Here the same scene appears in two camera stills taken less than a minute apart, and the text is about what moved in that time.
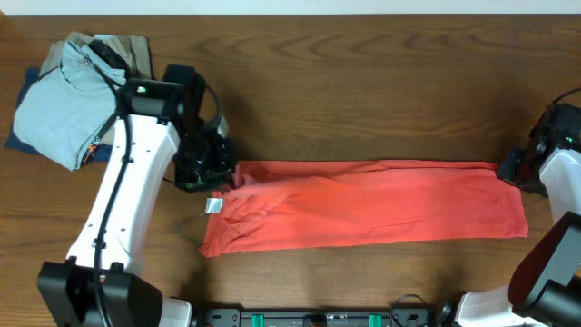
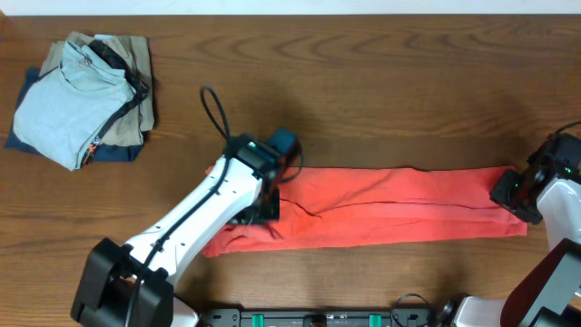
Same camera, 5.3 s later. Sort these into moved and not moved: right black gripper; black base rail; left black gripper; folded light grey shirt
Moved: right black gripper; left black gripper
Not moved: folded light grey shirt; black base rail
